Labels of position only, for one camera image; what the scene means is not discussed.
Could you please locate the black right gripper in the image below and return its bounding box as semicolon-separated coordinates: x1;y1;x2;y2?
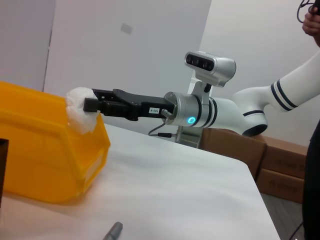
84;88;176;122

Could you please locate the white paper ball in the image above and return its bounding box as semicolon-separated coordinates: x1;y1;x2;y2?
65;86;101;135

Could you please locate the dark hand-held cable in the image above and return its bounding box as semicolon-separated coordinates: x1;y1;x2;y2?
296;0;319;24

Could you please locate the black mesh pen holder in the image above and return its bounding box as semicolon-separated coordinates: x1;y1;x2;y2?
0;138;10;208

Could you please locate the silver glitter pen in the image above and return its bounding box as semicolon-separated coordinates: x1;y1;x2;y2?
102;221;124;240

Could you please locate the person's bare hand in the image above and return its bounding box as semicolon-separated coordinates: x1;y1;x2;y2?
301;7;320;48

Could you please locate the white partition board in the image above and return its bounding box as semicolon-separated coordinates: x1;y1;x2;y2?
42;0;213;145

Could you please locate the grey tape sticker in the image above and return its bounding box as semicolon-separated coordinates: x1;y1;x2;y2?
120;22;133;34

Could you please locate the yellow plastic bin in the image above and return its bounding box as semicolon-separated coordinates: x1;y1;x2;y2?
0;81;111;205

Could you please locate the brown cardboard box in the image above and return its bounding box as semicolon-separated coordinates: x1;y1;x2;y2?
259;134;309;180
199;127;267;180
254;167;306;204

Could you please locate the person in dark clothes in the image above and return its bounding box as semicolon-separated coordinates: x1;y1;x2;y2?
301;116;320;240

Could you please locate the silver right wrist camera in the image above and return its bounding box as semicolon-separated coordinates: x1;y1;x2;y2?
184;50;237;101

